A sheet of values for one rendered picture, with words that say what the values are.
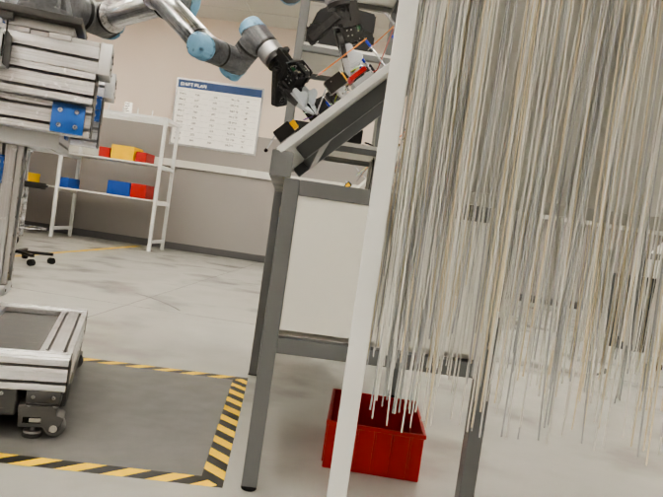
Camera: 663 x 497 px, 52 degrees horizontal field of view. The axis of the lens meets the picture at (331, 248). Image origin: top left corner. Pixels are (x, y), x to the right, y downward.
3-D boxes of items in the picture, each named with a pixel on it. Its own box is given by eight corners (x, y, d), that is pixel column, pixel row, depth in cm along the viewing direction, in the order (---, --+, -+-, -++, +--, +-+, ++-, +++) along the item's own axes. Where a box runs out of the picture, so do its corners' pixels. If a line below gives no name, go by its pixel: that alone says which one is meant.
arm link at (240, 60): (205, 59, 205) (226, 32, 201) (231, 69, 214) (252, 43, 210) (216, 77, 202) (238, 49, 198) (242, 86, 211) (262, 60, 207)
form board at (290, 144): (282, 178, 285) (280, 176, 285) (474, 35, 287) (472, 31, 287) (280, 153, 167) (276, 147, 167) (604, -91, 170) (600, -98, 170)
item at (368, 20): (304, 43, 294) (311, -1, 294) (301, 55, 318) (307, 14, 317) (372, 55, 298) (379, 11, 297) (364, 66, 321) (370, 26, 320)
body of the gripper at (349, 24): (365, 38, 191) (356, -5, 190) (335, 44, 191) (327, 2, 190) (363, 44, 199) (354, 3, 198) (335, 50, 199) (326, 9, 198)
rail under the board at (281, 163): (268, 175, 167) (271, 148, 167) (275, 191, 285) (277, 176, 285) (290, 177, 168) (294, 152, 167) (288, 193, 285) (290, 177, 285)
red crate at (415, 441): (320, 467, 195) (327, 420, 194) (327, 427, 234) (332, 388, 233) (419, 483, 193) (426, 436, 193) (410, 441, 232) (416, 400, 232)
